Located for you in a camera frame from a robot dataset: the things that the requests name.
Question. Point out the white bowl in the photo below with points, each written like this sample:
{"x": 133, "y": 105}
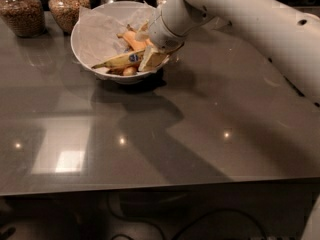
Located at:
{"x": 106, "y": 74}

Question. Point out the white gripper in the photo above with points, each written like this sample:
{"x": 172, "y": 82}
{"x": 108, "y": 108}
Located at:
{"x": 162, "y": 34}

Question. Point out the white paper liner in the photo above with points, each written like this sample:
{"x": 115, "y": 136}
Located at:
{"x": 94, "y": 37}

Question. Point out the orange banana left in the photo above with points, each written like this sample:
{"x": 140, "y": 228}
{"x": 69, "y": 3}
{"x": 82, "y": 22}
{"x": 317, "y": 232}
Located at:
{"x": 130, "y": 38}

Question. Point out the long yellow spotted banana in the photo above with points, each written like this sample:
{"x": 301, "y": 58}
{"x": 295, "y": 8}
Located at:
{"x": 128, "y": 59}

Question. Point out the glass jar far left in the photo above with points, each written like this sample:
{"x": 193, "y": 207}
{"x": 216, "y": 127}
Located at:
{"x": 24, "y": 17}

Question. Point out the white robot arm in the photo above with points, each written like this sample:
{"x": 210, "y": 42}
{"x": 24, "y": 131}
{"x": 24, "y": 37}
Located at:
{"x": 259, "y": 117}

